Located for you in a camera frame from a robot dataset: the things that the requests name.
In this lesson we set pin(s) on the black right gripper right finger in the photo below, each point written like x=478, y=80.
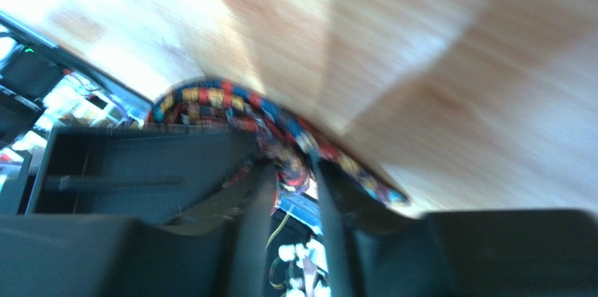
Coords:
x=372, y=251

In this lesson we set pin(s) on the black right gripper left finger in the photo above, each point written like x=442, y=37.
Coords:
x=216, y=249

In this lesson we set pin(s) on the multicoloured checked patterned tie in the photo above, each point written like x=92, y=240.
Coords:
x=286, y=139

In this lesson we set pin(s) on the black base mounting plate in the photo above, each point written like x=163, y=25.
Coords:
x=29, y=73

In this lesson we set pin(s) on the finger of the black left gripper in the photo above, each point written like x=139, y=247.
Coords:
x=152, y=175

